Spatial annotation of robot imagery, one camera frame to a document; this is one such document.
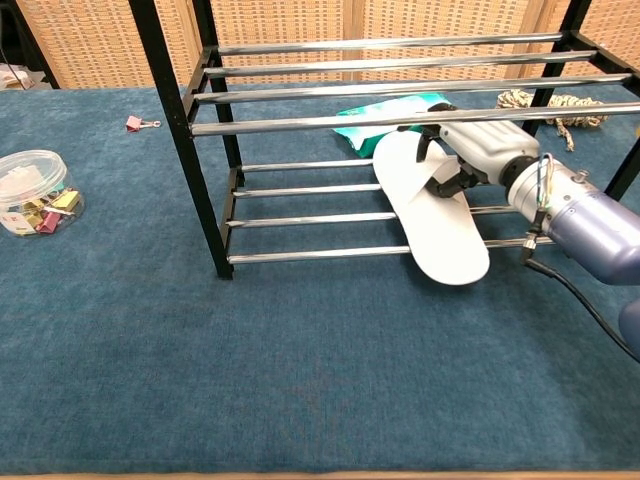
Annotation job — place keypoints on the gold binder clip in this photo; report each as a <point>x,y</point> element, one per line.
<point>67,200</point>

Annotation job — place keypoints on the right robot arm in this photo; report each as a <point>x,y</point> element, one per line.
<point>590,225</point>

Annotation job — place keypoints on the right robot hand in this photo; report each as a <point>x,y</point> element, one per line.
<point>490,142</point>

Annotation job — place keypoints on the black chrome shoe rack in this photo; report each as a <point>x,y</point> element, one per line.
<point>170,100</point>

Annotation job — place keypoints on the white pink clutter pile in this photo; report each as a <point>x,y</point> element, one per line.
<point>12,77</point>

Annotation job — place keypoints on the woven folding screen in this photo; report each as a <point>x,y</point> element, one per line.
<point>100,40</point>

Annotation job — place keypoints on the green wet wipes pack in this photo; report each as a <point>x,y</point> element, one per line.
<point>360,136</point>

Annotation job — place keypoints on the white slipper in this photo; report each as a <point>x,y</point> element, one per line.
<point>440,240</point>

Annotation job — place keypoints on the pink binder clip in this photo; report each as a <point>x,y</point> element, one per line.
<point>133,124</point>
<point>46,222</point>

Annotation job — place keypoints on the clear plastic clip jar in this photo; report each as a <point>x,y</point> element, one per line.
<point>30,167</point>

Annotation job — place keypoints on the blue table cloth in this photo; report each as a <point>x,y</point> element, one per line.
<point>250,375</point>

